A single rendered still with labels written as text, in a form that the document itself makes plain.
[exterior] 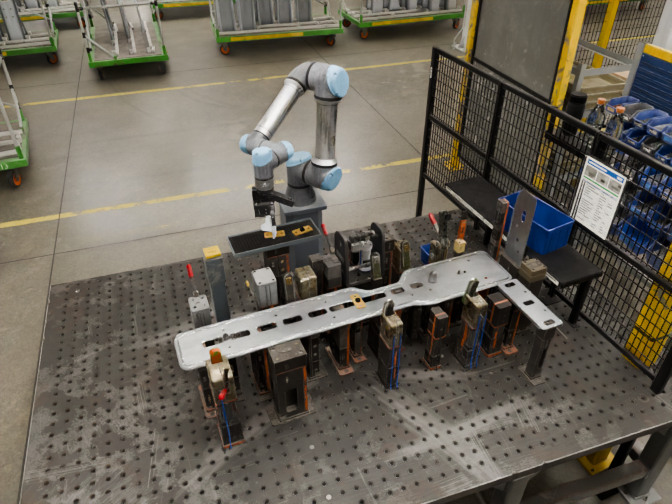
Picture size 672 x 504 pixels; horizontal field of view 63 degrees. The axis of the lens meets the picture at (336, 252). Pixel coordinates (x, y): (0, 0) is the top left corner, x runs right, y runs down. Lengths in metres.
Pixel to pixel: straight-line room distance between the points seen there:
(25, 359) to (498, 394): 2.72
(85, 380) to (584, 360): 2.08
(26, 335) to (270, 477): 2.31
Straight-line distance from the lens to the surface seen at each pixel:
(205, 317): 2.14
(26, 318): 4.09
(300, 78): 2.35
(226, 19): 8.78
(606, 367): 2.59
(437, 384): 2.31
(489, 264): 2.45
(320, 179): 2.41
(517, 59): 4.42
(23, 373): 3.71
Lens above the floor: 2.44
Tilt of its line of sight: 36 degrees down
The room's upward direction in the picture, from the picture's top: straight up
